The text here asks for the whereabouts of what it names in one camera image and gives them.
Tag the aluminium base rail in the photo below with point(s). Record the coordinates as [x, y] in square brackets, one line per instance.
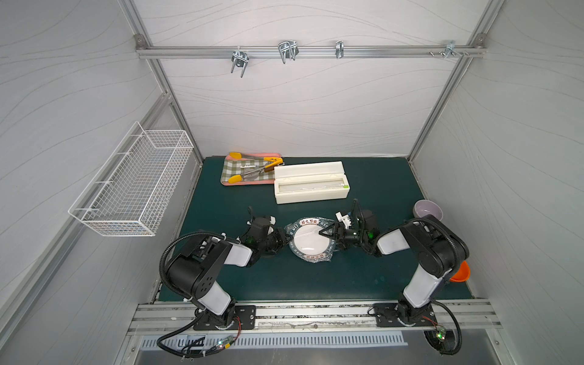
[315, 316]

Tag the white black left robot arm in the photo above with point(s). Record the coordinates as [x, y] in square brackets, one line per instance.
[191, 264]

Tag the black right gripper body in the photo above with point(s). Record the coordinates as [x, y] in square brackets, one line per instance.
[342, 233]

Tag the lilac ceramic bowl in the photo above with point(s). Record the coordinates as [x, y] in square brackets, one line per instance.
[426, 207]

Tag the white plate green rim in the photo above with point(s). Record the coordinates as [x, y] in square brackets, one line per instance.
[311, 239]

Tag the pink tray checkered cloth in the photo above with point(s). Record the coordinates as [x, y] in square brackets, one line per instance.
[236, 163]

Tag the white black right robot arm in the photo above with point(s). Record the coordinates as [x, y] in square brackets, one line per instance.
[440, 254]

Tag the cream plastic wrap dispenser box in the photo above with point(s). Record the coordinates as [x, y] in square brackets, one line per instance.
[310, 182]

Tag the white slotted vent strip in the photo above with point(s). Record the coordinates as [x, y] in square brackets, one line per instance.
[292, 340]

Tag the white wire basket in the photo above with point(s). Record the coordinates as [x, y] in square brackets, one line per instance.
[130, 193]

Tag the small metal hook clamp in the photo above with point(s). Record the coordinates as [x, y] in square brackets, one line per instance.
[339, 49]

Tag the metal U-bolt clamp left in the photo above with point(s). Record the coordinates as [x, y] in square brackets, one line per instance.
[240, 60]

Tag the metal U-bolt clamp middle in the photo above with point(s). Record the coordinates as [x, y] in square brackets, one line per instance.
[288, 50]

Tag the orange bowl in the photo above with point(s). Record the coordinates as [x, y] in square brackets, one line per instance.
[463, 273]

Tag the aluminium top rail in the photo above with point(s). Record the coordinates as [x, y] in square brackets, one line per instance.
[305, 52]

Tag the metal u-bolt clamp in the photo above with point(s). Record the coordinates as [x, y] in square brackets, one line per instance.
[240, 60]
[288, 50]

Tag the clear plastic wrap sheet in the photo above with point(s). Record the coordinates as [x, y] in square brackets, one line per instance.
[310, 239]

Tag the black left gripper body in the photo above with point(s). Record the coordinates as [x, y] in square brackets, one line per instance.
[276, 239]

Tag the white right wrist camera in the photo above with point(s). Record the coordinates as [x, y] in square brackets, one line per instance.
[344, 218]

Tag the metal bracket clamp right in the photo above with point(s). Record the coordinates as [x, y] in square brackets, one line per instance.
[450, 51]

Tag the yellow handled tongs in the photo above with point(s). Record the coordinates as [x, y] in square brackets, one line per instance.
[269, 165]

